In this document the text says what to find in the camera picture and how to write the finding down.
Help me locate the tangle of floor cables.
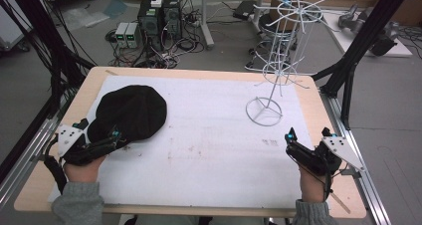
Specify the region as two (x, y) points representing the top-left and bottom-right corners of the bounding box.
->
(105, 5), (208, 70)

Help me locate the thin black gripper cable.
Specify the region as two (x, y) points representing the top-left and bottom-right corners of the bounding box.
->
(287, 151), (349, 201)

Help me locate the black computer tower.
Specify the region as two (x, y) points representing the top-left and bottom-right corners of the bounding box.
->
(161, 0), (182, 41)
(136, 0), (164, 52)

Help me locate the black flat device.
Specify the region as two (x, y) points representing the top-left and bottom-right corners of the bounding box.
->
(232, 0), (259, 21)

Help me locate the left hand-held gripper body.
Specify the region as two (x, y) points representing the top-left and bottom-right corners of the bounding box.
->
(54, 122), (107, 167)

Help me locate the person's left hand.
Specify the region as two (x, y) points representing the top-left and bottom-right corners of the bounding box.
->
(63, 154), (107, 184)

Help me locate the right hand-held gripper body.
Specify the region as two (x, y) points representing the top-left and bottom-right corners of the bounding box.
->
(311, 135), (366, 177)

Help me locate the white platform board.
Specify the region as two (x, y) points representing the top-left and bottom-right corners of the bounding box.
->
(322, 10), (414, 59)

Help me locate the clear plastic sheet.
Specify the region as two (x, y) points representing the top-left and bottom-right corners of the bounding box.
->
(61, 6), (111, 29)

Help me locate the black hat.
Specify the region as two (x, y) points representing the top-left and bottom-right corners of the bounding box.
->
(87, 84), (168, 144)

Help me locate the cardboard box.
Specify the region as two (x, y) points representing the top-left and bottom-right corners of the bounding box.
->
(268, 0), (301, 32)

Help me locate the white table mat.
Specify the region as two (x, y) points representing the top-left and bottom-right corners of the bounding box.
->
(47, 74), (315, 209)

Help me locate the aluminium rail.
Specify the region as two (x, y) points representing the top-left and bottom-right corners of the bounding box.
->
(0, 114), (65, 207)
(318, 91), (393, 225)

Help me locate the person's right hand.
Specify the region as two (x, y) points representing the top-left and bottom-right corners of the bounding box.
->
(298, 163), (328, 204)

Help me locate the grey desk leg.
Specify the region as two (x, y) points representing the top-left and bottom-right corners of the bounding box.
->
(198, 0), (216, 51)

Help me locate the black round stool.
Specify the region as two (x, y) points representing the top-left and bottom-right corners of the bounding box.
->
(258, 13), (294, 38)

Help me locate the grey equipment case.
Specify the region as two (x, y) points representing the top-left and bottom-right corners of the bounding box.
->
(0, 0), (34, 53)

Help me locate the black metal frame post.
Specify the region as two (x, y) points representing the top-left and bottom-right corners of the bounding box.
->
(0, 0), (98, 183)
(311, 0), (416, 131)

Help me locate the white wire display rack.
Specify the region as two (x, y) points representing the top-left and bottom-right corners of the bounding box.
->
(245, 0), (333, 127)

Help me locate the grey bench power supply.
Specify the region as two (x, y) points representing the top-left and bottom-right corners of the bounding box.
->
(125, 22), (142, 49)
(114, 22), (129, 49)

